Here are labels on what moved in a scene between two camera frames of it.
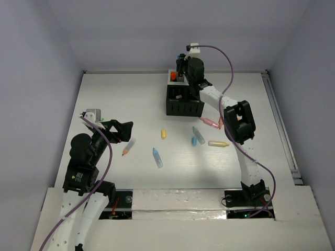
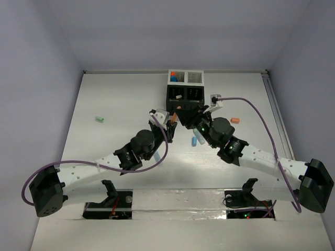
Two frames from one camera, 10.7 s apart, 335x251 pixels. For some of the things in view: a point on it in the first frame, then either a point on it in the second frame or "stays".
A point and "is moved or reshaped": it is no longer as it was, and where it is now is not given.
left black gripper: (109, 131) -> (162, 129)
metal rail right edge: (297, 178) stays
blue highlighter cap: (194, 141) stays
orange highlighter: (220, 122) is moved or reshaped
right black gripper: (180, 64) -> (189, 118)
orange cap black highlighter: (173, 76) stays
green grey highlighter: (199, 136) stays
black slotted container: (181, 101) stays
